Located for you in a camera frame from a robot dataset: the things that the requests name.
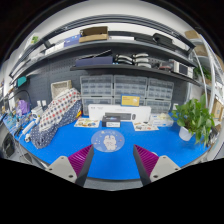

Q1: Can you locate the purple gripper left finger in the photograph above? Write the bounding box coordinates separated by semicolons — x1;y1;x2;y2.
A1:
68;145;94;187

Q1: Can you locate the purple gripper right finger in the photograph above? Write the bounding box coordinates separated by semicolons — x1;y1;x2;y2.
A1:
133;145;159;185

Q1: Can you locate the blue table mat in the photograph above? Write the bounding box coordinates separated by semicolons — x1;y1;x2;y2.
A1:
19;122;207;180

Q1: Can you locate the illustrated card right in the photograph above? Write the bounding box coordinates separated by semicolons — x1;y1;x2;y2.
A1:
133;122;158;131

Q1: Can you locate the illustrated card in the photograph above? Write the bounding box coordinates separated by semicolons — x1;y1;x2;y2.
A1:
133;122;158;131
75;118;100;128

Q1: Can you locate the illustrated card left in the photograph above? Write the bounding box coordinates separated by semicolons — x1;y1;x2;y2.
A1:
75;118;100;128

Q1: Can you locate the clear plastic package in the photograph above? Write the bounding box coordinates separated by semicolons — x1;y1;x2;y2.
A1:
150;113;174;127

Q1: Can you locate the white keyboard box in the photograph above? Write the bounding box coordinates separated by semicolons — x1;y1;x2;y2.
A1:
88;104;151;122

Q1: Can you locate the small black box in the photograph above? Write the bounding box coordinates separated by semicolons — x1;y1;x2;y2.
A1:
102;116;120;127

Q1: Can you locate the patterned fabric bag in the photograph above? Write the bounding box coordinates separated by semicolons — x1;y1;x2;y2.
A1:
30;88;82;149

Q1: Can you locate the yellow label box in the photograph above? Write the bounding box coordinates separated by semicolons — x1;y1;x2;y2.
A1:
121;95;140;106

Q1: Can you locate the green potted plant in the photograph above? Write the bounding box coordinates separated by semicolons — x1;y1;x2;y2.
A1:
172;94;215;146

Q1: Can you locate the grey drawer cabinet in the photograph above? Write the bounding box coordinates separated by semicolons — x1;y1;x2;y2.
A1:
80;74;174;115

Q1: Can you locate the white wicker basket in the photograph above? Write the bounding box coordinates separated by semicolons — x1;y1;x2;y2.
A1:
51;80;72;98

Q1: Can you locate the dark blue flat box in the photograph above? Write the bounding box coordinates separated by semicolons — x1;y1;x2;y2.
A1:
75;56;113;67

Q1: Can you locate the black metal shelf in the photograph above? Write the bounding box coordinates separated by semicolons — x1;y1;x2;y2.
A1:
9;14;195;84

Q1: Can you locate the cardboard box on shelf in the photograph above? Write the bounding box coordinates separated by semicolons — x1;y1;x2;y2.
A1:
79;26;109;43

